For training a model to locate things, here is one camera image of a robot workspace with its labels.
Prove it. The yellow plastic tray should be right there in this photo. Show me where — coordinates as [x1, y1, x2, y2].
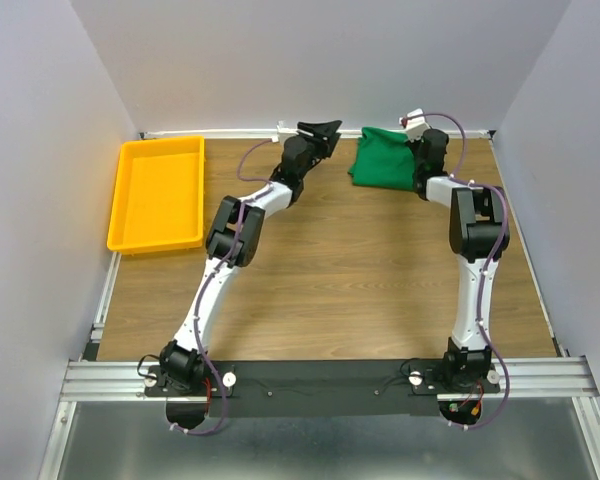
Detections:
[107, 136, 205, 255]

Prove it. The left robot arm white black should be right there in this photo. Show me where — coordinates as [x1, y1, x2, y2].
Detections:
[159, 120, 342, 395]

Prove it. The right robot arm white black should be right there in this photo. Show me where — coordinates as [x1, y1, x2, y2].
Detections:
[413, 128, 510, 392]

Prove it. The aluminium left side rail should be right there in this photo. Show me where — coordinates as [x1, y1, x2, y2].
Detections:
[81, 253, 121, 361]

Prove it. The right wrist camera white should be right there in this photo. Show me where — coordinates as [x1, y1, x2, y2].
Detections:
[399, 109, 430, 142]

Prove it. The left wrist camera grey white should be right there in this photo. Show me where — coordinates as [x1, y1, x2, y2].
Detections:
[272, 121, 298, 145]

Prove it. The white aluminium back rail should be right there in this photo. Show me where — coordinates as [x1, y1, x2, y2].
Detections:
[138, 128, 495, 140]

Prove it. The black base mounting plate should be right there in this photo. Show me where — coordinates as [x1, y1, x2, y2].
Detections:
[141, 359, 501, 429]

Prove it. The green t-shirt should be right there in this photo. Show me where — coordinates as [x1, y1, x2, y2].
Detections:
[348, 127, 415, 192]

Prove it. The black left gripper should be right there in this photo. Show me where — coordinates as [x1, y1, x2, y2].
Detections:
[294, 120, 339, 181]

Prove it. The aluminium front frame rail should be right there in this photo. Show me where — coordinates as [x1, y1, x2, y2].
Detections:
[40, 357, 600, 479]

